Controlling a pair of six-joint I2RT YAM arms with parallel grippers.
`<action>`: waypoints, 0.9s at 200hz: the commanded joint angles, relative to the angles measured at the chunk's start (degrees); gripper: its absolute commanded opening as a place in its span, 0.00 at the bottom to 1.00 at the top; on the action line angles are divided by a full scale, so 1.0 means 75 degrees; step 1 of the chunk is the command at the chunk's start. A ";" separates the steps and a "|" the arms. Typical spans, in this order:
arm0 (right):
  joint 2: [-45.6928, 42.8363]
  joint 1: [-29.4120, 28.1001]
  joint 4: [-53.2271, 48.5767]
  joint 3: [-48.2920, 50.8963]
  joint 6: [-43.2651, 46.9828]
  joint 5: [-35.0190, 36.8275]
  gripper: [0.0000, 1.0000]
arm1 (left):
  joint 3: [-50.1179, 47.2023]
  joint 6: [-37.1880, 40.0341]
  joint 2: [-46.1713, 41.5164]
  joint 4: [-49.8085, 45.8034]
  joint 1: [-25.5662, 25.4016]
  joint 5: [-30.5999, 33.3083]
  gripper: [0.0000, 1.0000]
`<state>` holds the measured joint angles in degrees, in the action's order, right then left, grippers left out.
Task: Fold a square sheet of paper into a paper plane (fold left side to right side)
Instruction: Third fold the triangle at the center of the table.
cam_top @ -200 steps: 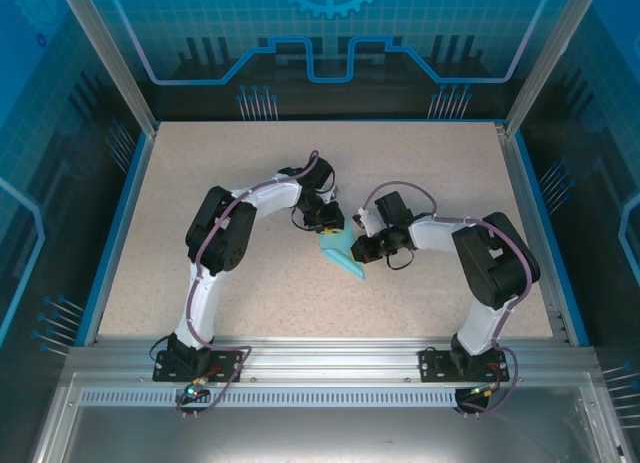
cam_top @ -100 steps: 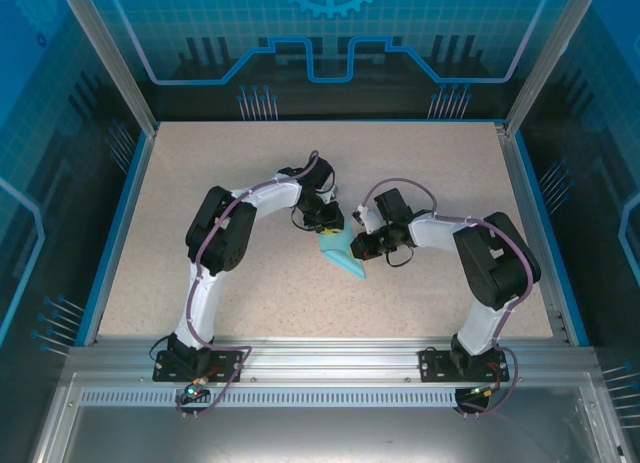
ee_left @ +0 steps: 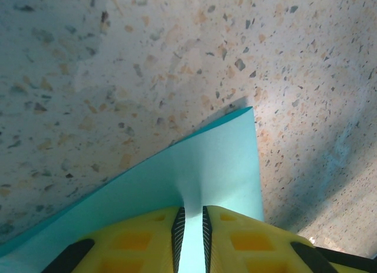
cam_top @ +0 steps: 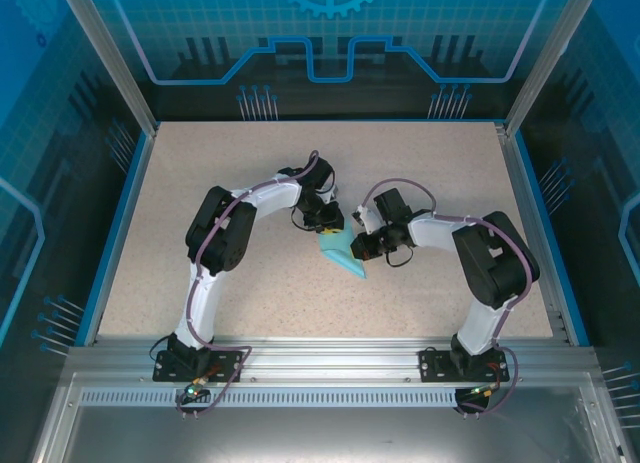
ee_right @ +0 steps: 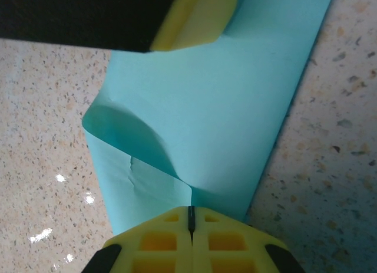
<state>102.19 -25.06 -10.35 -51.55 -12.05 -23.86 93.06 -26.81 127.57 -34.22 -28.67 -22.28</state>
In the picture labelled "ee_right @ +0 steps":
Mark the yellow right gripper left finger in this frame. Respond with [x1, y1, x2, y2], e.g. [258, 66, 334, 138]
[84, 206, 193, 273]

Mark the light blue paper sheet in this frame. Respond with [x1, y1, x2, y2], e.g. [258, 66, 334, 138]
[81, 0, 336, 237]

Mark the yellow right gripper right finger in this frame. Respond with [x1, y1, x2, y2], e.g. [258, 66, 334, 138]
[191, 206, 306, 273]

